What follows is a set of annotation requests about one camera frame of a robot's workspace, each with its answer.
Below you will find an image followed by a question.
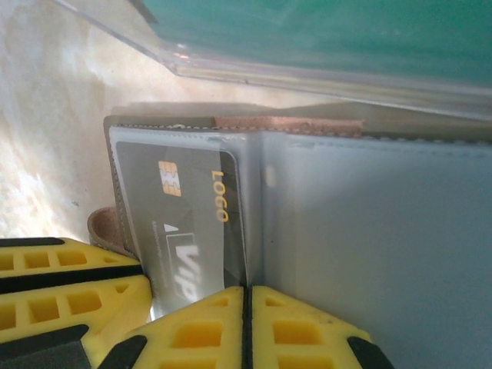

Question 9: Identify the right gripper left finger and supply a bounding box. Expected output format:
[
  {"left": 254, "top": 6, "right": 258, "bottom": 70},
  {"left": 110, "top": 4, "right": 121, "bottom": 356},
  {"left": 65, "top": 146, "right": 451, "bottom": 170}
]
[{"left": 98, "top": 286, "right": 247, "bottom": 369}]

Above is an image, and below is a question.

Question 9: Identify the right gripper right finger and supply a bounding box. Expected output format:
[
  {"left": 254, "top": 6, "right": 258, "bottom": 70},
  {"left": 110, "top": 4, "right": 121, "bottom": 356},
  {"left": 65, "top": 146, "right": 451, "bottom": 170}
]
[{"left": 249, "top": 286, "right": 397, "bottom": 369}]

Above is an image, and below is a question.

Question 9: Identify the black VIP card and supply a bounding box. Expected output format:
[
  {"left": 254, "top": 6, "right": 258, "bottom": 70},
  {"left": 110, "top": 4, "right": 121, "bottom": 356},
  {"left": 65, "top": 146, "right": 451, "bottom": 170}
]
[{"left": 115, "top": 140, "right": 248, "bottom": 305}]

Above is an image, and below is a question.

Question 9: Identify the grey leather card holder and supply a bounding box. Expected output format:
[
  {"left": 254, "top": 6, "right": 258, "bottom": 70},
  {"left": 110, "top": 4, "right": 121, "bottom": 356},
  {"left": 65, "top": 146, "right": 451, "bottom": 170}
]
[{"left": 86, "top": 113, "right": 492, "bottom": 369}]

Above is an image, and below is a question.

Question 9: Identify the clear plastic tray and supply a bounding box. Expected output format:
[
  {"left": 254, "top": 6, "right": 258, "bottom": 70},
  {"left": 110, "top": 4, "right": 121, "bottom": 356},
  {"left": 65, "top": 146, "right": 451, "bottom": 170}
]
[{"left": 53, "top": 0, "right": 492, "bottom": 122}]

